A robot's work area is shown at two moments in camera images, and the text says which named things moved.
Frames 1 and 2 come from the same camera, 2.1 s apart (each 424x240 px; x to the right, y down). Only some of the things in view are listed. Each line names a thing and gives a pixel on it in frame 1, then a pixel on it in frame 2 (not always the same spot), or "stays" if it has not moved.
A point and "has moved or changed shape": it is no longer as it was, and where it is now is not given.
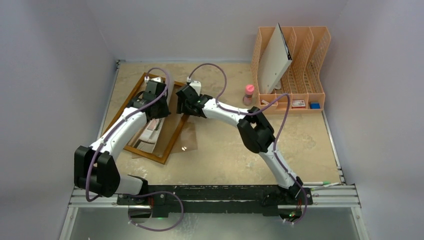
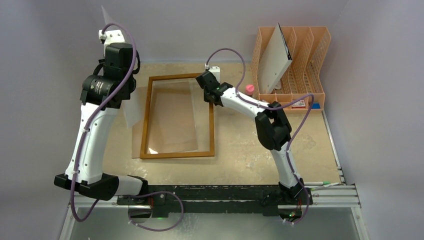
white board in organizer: x=275 y=59 stays
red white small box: x=298 y=104 stays
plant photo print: x=147 y=140 has moved or changed shape
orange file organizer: x=300 y=89 stays
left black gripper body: x=163 y=110 -> x=132 y=83
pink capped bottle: x=247 y=98 stays
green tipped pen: x=318 y=183 stays
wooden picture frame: x=156 y=138 -> x=144 y=135
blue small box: x=315 y=105 stays
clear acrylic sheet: x=178 y=134 has moved or changed shape
